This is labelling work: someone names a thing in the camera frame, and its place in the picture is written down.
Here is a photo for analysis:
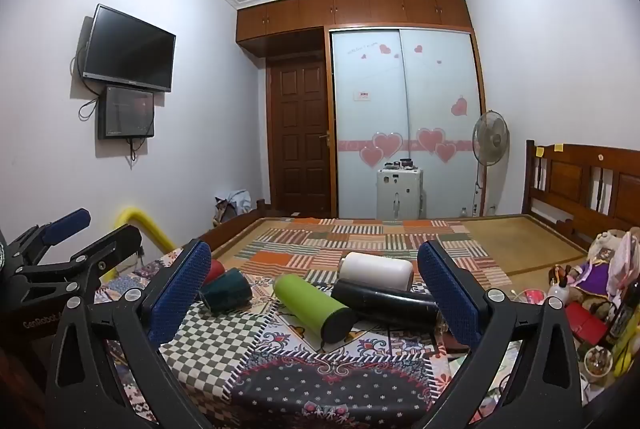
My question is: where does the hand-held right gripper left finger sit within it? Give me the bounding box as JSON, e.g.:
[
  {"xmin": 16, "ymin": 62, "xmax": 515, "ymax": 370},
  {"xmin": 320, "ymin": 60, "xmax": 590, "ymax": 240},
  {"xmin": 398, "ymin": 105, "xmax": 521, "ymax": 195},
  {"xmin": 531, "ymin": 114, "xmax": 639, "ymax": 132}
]
[{"xmin": 46, "ymin": 240, "xmax": 213, "ymax": 429}]

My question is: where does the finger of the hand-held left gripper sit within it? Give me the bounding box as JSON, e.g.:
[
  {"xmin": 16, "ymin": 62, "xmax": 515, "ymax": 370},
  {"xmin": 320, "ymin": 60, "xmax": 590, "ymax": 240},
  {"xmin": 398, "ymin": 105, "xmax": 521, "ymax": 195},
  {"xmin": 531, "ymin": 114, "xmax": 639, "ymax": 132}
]
[
  {"xmin": 7, "ymin": 208, "xmax": 92, "ymax": 279},
  {"xmin": 12, "ymin": 225, "xmax": 144, "ymax": 306}
]

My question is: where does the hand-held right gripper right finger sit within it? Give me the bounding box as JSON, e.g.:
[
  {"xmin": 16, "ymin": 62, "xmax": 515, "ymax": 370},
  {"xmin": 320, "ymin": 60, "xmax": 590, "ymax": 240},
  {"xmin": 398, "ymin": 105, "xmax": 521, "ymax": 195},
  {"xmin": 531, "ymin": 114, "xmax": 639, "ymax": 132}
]
[{"xmin": 417, "ymin": 239, "xmax": 590, "ymax": 429}]

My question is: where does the red cup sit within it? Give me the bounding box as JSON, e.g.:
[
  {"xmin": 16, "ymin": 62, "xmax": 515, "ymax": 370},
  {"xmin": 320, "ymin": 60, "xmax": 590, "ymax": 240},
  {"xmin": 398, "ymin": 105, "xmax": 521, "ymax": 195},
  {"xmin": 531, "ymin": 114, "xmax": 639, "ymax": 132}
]
[{"xmin": 207, "ymin": 258, "xmax": 227, "ymax": 288}]

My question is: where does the dark green cup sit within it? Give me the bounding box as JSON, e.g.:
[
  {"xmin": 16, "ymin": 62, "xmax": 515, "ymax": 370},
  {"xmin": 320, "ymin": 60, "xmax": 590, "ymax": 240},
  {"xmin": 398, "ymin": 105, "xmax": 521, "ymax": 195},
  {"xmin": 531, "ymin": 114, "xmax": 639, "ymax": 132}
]
[{"xmin": 199, "ymin": 267, "xmax": 254, "ymax": 315}]

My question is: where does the black cup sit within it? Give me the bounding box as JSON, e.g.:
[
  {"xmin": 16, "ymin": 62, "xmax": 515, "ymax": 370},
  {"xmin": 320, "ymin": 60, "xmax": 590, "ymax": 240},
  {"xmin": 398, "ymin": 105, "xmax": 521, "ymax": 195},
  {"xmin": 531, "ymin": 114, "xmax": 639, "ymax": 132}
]
[{"xmin": 330, "ymin": 278, "xmax": 442, "ymax": 328}]

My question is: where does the white cup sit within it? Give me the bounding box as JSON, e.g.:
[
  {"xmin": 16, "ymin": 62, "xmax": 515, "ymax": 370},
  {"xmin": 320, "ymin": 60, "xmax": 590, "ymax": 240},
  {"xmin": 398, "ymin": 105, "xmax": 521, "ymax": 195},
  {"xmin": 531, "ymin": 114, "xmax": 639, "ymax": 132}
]
[{"xmin": 337, "ymin": 251, "xmax": 415, "ymax": 294}]

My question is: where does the lime green cup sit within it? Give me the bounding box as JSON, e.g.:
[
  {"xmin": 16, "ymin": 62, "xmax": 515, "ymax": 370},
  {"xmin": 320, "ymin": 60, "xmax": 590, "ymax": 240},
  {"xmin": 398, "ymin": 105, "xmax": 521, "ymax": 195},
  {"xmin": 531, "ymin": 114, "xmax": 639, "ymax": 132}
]
[{"xmin": 273, "ymin": 273, "xmax": 356, "ymax": 344}]

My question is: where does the yellow padded pipe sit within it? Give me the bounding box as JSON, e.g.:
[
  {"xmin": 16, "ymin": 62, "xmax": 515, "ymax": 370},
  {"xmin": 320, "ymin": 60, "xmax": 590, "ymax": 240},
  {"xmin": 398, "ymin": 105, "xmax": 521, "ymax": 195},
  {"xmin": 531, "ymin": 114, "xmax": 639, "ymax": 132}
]
[{"xmin": 112, "ymin": 206, "xmax": 176, "ymax": 283}]

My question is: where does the checkered cloth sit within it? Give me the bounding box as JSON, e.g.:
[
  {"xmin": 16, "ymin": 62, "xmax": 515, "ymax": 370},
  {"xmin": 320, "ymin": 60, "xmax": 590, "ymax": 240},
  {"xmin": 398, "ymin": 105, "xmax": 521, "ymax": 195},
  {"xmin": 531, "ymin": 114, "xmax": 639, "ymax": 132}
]
[{"xmin": 159, "ymin": 303, "xmax": 282, "ymax": 411}]

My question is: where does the pink bowl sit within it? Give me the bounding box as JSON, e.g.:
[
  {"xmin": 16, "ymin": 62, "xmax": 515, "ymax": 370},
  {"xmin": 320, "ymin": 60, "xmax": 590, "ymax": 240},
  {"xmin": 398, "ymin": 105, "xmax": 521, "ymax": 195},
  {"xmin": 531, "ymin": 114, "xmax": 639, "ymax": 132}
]
[{"xmin": 515, "ymin": 287, "xmax": 547, "ymax": 306}]

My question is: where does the grey cloth pile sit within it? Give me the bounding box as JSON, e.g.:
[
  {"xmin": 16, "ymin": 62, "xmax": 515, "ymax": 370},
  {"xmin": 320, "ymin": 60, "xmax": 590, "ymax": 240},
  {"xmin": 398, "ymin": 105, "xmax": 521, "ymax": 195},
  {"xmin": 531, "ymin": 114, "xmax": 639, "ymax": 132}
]
[{"xmin": 214, "ymin": 189, "xmax": 261, "ymax": 228}]

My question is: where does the small white bottle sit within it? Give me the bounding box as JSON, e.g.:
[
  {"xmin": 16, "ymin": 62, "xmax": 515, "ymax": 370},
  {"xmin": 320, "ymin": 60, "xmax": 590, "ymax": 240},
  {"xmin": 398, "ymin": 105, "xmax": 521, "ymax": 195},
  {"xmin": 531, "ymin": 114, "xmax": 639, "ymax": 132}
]
[{"xmin": 547, "ymin": 276, "xmax": 571, "ymax": 306}]

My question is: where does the white box appliance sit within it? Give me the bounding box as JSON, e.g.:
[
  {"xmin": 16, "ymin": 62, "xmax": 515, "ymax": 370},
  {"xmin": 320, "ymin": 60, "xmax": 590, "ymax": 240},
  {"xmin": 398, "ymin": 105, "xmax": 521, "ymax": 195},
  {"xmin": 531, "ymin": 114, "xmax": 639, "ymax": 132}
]
[{"xmin": 376, "ymin": 168, "xmax": 425, "ymax": 221}]

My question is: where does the group of dark small jars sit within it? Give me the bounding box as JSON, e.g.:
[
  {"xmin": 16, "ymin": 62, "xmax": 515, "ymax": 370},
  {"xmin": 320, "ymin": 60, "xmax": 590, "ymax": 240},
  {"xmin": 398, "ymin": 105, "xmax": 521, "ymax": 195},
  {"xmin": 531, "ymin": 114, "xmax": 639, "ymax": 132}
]
[{"xmin": 382, "ymin": 158, "xmax": 419, "ymax": 173}]

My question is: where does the striped patchwork blanket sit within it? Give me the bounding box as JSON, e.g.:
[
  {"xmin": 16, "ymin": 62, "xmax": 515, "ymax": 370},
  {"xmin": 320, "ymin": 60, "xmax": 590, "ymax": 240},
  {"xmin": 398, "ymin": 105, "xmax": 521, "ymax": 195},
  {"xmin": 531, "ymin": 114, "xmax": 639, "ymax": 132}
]
[{"xmin": 234, "ymin": 217, "xmax": 512, "ymax": 291}]

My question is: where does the red box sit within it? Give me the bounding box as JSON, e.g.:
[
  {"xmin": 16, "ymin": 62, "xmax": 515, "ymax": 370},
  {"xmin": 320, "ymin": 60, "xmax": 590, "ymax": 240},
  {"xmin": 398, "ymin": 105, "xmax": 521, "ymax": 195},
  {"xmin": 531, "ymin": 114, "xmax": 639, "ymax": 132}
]
[{"xmin": 565, "ymin": 301, "xmax": 609, "ymax": 348}]

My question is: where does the doll in purple dress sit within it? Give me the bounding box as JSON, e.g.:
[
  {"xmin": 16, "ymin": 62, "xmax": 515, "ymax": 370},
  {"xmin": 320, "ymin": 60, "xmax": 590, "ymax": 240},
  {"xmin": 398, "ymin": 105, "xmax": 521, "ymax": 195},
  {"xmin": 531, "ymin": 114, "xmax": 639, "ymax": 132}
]
[{"xmin": 570, "ymin": 230, "xmax": 632, "ymax": 306}]

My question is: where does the floral printed blanket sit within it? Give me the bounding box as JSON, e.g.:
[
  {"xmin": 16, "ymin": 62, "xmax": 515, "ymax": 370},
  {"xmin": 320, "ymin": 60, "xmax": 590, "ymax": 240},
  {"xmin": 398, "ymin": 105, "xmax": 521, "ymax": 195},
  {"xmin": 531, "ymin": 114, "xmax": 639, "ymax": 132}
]
[{"xmin": 94, "ymin": 248, "xmax": 453, "ymax": 429}]

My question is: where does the standing electric fan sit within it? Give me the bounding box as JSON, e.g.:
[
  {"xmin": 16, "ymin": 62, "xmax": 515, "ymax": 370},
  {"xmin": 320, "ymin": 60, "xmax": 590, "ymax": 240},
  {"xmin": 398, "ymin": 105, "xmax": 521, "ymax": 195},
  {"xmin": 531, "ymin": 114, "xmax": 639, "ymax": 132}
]
[{"xmin": 472, "ymin": 110, "xmax": 510, "ymax": 217}]

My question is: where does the clear jar with trinkets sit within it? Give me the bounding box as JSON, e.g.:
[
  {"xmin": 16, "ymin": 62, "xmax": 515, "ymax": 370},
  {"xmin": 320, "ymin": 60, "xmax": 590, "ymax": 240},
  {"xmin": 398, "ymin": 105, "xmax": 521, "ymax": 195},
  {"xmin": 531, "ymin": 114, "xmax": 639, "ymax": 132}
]
[{"xmin": 583, "ymin": 345, "xmax": 615, "ymax": 378}]

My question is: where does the brown wooden headboard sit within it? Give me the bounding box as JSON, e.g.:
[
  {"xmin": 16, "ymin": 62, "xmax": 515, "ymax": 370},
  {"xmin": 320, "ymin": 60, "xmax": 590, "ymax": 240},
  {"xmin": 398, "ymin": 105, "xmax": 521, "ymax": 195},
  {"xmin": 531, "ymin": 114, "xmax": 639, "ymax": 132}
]
[{"xmin": 524, "ymin": 139, "xmax": 640, "ymax": 256}]

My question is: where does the pink white plastic bag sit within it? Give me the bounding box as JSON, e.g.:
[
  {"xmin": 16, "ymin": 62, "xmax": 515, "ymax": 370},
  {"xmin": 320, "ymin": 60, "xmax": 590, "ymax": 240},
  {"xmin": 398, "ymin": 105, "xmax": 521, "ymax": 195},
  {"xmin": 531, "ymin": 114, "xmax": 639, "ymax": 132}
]
[{"xmin": 607, "ymin": 228, "xmax": 640, "ymax": 301}]

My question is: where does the yellow green bottle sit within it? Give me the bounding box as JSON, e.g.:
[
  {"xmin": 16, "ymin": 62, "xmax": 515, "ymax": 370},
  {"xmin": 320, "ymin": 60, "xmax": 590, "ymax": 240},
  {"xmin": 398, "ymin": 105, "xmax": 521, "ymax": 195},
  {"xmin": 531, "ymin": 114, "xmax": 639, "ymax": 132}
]
[{"xmin": 612, "ymin": 308, "xmax": 640, "ymax": 378}]

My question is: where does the heart sticker sliding wardrobe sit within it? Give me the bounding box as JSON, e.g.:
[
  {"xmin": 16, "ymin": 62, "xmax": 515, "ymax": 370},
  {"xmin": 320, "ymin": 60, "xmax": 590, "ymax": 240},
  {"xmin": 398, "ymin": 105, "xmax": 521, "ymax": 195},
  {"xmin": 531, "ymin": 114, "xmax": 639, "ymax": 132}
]
[{"xmin": 327, "ymin": 26, "xmax": 487, "ymax": 220}]

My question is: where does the brown wooden door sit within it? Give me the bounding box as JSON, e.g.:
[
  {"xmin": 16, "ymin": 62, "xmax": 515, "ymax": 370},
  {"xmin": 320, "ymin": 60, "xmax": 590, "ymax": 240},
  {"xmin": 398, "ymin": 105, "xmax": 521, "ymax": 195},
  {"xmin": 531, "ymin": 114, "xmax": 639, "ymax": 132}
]
[{"xmin": 265, "ymin": 53, "xmax": 335, "ymax": 216}]

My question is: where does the brown overhead cabinet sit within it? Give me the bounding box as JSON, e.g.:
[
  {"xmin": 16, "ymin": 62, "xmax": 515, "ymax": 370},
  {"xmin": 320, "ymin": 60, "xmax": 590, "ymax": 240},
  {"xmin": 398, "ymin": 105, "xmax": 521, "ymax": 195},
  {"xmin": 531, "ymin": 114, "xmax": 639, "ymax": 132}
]
[{"xmin": 236, "ymin": 0, "xmax": 474, "ymax": 58}]

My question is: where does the brown wooden bed frame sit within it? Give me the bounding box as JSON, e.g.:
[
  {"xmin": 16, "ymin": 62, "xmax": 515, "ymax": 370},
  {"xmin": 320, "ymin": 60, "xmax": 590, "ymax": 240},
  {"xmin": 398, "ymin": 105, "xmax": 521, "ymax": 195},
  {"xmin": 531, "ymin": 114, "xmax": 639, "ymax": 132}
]
[{"xmin": 196, "ymin": 198, "xmax": 269, "ymax": 256}]

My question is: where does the black cable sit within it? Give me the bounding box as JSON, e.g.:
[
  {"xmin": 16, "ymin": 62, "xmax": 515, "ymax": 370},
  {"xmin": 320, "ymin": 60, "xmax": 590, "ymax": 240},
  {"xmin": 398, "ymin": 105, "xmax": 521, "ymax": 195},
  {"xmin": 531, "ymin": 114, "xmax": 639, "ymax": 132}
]
[{"xmin": 77, "ymin": 93, "xmax": 102, "ymax": 123}]

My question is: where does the small black wall monitor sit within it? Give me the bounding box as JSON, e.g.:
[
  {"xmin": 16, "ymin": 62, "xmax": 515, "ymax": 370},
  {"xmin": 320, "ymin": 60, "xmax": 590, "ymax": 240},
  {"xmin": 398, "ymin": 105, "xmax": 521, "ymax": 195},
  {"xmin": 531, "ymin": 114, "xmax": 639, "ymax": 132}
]
[{"xmin": 97, "ymin": 85, "xmax": 155, "ymax": 141}]

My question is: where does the black wall television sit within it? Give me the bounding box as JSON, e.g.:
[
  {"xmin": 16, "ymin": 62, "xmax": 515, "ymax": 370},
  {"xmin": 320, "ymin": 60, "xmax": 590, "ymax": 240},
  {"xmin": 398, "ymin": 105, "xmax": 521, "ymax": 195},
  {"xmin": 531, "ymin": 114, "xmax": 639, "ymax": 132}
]
[{"xmin": 81, "ymin": 3, "xmax": 177, "ymax": 93}]

